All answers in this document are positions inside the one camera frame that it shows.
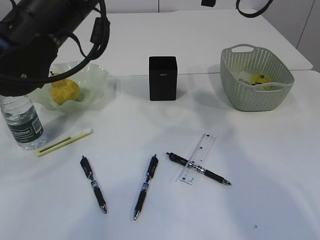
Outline blue black gel pen middle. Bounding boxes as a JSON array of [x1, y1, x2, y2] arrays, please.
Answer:
[[133, 154, 159, 221]]

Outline black gel pen left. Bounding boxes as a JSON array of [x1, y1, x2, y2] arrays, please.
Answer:
[[80, 155, 108, 215]]

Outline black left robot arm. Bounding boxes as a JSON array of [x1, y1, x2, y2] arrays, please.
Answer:
[[0, 0, 108, 97]]

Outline green woven plastic basket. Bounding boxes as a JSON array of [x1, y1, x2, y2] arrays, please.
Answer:
[[220, 43, 295, 112]]

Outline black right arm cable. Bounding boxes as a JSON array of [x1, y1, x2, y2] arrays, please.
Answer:
[[236, 0, 273, 19]]

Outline yellow white waste paper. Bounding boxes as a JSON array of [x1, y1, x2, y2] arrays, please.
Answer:
[[232, 71, 273, 86]]

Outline clear plastic ruler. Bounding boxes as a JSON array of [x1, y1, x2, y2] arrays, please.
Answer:
[[177, 133, 216, 186]]

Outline clear plastic water bottle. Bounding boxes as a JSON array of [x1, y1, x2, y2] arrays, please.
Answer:
[[0, 95, 47, 151]]

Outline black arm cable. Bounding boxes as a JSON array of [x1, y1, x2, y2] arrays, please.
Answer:
[[0, 0, 111, 85], [236, 0, 273, 19]]

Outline yellow-green utility knife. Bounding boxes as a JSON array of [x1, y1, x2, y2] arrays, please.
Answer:
[[35, 128, 93, 157]]

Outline black gel pen on ruler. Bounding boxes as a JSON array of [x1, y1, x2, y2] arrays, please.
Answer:
[[166, 152, 232, 186]]

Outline black square pen holder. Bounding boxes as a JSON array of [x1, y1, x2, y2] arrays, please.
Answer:
[[148, 56, 178, 101]]

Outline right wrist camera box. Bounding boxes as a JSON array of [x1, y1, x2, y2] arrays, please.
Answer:
[[201, 0, 216, 8]]

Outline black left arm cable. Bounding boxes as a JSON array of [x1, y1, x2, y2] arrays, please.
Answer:
[[0, 0, 111, 85]]

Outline pale green wavy glass plate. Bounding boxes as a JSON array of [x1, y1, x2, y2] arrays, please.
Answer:
[[29, 63, 113, 113]]

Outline yellow pear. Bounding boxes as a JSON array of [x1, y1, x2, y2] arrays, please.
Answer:
[[50, 78, 80, 105]]

